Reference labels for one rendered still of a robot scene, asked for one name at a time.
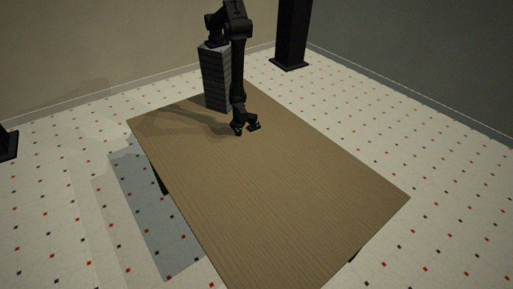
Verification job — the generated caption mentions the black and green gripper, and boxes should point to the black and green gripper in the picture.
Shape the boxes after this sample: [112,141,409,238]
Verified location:
[230,114,245,135]

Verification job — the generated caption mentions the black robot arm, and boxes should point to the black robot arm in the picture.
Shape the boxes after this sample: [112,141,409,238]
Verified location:
[204,0,257,126]

